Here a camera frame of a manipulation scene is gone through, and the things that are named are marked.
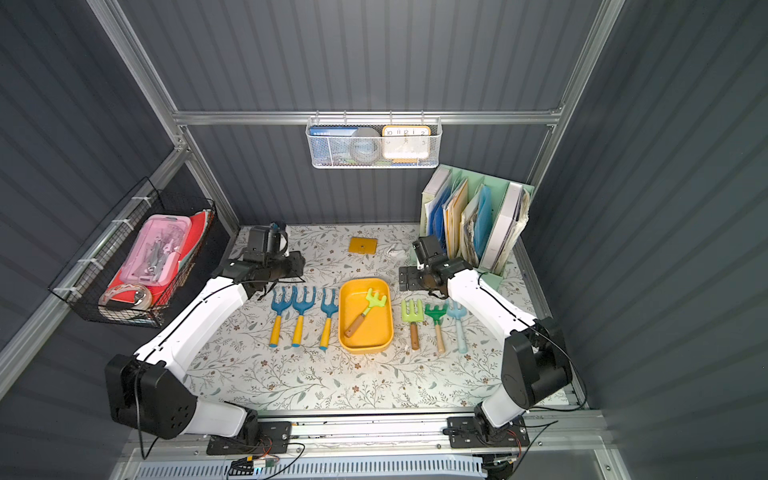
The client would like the light blue hand rake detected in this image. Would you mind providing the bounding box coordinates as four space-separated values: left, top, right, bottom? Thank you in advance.
447 299 468 354

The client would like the blue rake yellow handle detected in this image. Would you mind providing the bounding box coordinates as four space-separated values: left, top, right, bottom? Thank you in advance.
291 286 317 348
269 287 293 348

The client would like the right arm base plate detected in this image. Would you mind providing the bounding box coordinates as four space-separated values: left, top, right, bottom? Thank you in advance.
442 416 530 449

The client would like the clear tape roll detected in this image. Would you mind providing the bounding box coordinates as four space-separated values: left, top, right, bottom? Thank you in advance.
99 284 153 310

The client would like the white binder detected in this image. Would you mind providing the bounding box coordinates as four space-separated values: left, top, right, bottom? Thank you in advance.
479 177 534 276

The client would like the light green hand rake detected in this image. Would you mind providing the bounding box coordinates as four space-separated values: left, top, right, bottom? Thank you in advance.
401 299 424 351

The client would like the pink tool case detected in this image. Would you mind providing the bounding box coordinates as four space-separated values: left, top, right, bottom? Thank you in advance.
118 215 192 287

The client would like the grey tape roll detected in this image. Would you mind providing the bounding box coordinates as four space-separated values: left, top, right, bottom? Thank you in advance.
349 127 382 165

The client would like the blue folder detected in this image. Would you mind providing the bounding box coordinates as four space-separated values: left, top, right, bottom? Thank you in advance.
473 185 493 262

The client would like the blue box in basket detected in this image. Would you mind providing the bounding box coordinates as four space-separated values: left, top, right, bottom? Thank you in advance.
307 126 357 166

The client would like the black wire side basket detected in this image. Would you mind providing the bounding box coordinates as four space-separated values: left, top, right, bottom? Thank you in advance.
49 178 217 328

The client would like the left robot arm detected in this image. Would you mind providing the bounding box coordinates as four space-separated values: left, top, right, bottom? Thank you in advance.
105 222 306 446

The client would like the blue fork yellow handle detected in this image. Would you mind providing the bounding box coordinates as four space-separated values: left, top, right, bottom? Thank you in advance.
319 288 338 351

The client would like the white wire hanging basket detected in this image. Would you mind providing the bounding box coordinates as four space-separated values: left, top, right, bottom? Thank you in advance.
305 115 444 170

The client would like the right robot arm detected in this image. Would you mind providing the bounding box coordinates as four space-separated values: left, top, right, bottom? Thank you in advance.
400 235 575 431

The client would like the green file organizer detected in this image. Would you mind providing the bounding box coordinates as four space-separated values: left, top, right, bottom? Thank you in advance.
419 165 535 288

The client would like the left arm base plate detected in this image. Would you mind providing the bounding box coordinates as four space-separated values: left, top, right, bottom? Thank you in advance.
206 421 292 456

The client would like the lime green hand fork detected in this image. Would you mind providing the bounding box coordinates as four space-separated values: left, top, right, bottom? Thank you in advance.
344 288 387 338

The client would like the dark green hand rake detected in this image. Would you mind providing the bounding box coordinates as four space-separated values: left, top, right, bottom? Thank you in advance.
425 304 448 354

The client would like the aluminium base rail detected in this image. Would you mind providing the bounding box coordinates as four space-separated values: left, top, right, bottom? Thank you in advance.
111 409 630 479

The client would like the yellow alarm clock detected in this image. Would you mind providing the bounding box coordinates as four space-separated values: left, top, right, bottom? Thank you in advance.
381 125 432 162

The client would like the yellow wallet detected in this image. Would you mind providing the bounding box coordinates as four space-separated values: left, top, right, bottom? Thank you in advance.
348 237 378 255

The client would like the yellow storage box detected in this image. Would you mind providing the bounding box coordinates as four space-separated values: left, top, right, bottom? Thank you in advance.
338 277 394 355

